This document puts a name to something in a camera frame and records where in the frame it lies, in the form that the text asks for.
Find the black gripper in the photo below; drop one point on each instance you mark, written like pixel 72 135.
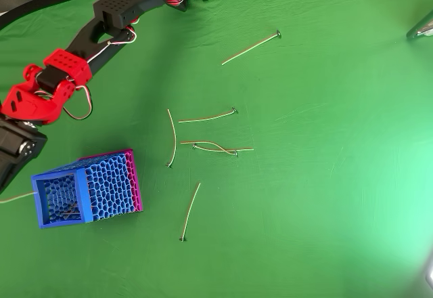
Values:
pixel 15 142

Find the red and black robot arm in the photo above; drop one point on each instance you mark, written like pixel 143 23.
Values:
pixel 115 6

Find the blue and magenta lattice basket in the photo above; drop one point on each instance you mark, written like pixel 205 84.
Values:
pixel 108 186

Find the curved vertical thin stick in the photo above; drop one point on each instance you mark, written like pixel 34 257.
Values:
pixel 175 139

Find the green cloth backdrop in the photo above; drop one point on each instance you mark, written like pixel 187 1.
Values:
pixel 304 176

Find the shiny metal object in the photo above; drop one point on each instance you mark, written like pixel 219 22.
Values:
pixel 423 28

